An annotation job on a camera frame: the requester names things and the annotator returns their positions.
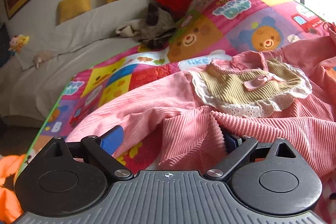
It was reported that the pink corduroy child's dress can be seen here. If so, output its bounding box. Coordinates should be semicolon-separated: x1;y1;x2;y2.
67;23;335;223

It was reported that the grey brown clothes pile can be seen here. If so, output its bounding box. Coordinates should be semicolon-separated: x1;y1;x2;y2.
115;3;177;50

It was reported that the grey sofa with cover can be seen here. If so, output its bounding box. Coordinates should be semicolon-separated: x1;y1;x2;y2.
1;0;155;127

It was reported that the orange garment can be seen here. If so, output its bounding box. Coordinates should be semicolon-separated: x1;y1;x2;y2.
0;154;26;223

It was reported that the small beige plush toy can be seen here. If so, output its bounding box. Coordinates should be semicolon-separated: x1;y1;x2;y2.
33;50;57;69

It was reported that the colourful cartoon play blanket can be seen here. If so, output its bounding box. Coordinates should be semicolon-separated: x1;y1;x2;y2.
23;0;327;172

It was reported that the small colourful plush toy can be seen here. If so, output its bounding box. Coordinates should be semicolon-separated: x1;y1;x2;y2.
9;35;30;53

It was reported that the yellow cushion left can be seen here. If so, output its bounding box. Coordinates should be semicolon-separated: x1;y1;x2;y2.
58;0;91;24

